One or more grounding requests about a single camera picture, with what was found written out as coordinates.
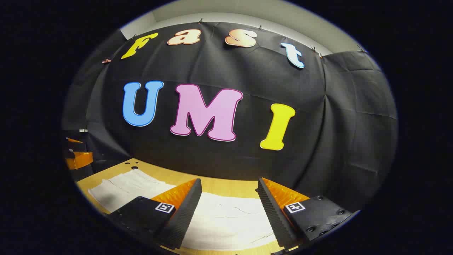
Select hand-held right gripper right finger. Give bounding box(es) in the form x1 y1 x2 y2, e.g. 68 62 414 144
256 177 354 248

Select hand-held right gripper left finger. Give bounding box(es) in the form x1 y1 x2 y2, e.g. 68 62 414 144
106 178 203 250

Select white jeans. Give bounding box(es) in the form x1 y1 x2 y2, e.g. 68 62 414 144
87 169 280 251

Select black backdrop cloth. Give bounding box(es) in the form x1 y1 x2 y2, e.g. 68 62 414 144
62 22 398 209

